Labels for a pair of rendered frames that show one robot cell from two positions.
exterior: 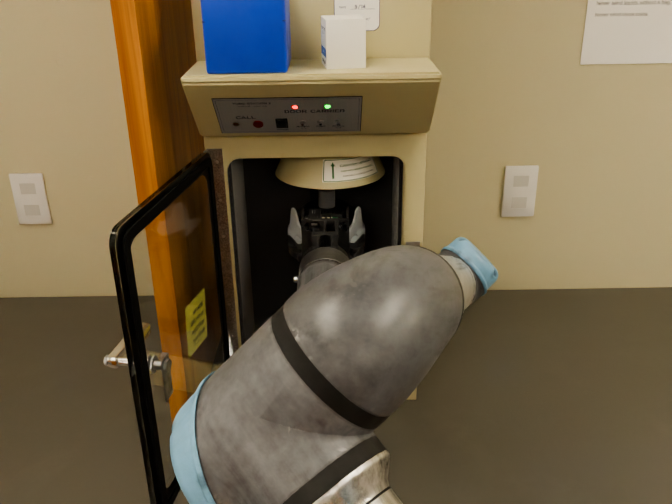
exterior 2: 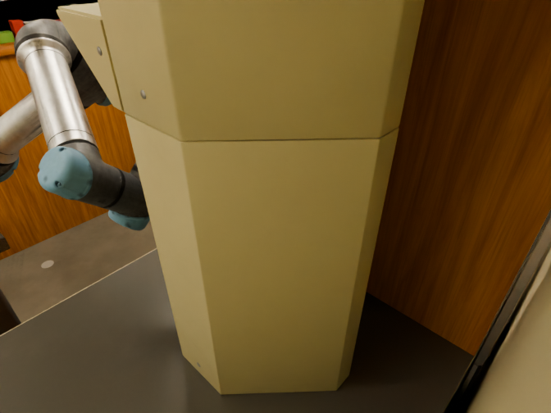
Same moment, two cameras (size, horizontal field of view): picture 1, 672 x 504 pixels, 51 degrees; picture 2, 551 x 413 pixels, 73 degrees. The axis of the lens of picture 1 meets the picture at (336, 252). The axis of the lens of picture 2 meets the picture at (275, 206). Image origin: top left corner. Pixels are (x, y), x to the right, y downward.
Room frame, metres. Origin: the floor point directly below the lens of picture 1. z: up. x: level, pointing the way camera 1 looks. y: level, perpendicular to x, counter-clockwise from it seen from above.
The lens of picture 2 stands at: (1.39, -0.32, 1.57)
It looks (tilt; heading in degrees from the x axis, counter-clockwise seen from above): 35 degrees down; 133
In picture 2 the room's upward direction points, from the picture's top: straight up
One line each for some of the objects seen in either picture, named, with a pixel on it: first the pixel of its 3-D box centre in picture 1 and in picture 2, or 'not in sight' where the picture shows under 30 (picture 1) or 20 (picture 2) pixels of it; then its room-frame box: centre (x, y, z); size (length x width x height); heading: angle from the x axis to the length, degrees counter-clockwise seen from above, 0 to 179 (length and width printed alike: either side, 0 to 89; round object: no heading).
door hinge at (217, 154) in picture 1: (223, 273); not in sight; (0.98, 0.17, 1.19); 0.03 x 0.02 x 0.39; 90
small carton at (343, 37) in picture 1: (343, 41); not in sight; (0.93, -0.01, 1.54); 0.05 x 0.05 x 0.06; 8
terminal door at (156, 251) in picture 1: (183, 325); not in sight; (0.82, 0.21, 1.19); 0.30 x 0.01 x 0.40; 170
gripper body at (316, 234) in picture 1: (325, 246); not in sight; (0.95, 0.02, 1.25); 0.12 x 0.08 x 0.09; 0
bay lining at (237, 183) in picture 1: (319, 236); not in sight; (1.11, 0.03, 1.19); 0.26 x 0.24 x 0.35; 90
